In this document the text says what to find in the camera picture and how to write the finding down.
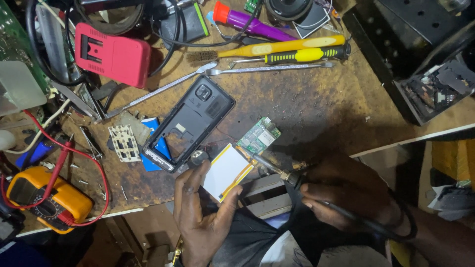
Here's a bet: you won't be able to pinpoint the black phone back housing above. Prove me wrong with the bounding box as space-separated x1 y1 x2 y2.
142 74 236 174

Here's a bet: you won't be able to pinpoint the white battery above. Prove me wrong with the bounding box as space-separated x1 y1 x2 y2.
202 143 255 203

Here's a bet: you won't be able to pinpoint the white cable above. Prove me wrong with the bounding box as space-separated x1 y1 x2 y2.
3 97 72 155

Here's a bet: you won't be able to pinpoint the red probe lead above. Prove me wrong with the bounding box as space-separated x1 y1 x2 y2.
0 109 110 228

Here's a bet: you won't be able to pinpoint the small round speaker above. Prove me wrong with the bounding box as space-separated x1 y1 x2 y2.
190 149 211 167

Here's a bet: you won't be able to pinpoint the large green circuit board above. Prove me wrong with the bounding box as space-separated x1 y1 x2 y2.
0 0 52 95

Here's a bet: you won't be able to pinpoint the small green circuit board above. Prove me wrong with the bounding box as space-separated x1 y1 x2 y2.
237 117 281 156

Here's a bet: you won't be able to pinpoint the black cable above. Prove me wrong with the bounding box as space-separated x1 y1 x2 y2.
24 0 90 87

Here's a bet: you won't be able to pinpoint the yellow multimeter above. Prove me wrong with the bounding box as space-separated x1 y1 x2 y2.
5 166 94 235

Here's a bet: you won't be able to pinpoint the heap of items under table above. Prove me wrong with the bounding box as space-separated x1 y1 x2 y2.
417 138 475 223

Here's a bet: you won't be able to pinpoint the blue flat battery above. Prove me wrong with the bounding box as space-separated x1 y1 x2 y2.
140 117 172 172

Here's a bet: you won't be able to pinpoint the translucent white plastic container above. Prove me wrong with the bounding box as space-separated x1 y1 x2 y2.
0 60 48 118

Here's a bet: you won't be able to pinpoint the black square card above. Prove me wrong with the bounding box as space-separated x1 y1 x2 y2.
292 3 331 40

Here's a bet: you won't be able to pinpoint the person's right hand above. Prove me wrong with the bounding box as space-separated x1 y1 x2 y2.
299 155 406 239

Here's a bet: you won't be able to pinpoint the person's left hand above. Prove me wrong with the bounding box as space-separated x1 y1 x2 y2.
173 159 244 267

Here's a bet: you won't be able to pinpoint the grey metal plate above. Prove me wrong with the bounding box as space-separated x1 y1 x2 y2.
118 111 151 146

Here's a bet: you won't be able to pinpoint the purple torch with orange cap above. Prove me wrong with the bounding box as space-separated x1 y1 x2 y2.
212 1 298 42

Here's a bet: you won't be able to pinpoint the gold wristwatch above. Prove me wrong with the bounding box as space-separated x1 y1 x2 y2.
172 235 185 267

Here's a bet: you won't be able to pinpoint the large round black speaker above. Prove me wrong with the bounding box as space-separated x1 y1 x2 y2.
264 0 314 22

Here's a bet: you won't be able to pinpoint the metal tweezers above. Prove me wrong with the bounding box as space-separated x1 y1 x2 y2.
79 126 104 161

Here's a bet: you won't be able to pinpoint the red plastic device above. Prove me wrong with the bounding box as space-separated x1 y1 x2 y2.
74 22 152 89

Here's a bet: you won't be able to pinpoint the yellow handled wire brush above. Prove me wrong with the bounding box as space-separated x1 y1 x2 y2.
186 34 347 63

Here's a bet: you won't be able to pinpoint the black metal box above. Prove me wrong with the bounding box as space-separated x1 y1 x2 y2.
341 0 475 127

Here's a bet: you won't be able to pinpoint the white keypad frame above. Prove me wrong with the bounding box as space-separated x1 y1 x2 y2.
108 125 142 163

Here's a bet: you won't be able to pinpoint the textured metal spudger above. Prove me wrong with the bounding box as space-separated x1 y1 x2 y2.
206 62 335 76

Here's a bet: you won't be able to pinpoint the yellow black screwdriver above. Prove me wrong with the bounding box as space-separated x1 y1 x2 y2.
228 44 352 69

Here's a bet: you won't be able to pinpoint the black phone with green edge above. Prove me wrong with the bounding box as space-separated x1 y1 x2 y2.
159 1 210 48

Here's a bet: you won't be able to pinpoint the long metal spudger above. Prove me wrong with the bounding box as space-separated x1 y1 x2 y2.
94 61 219 123

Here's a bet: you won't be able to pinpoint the black soldering iron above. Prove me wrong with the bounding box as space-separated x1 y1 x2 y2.
252 153 418 243

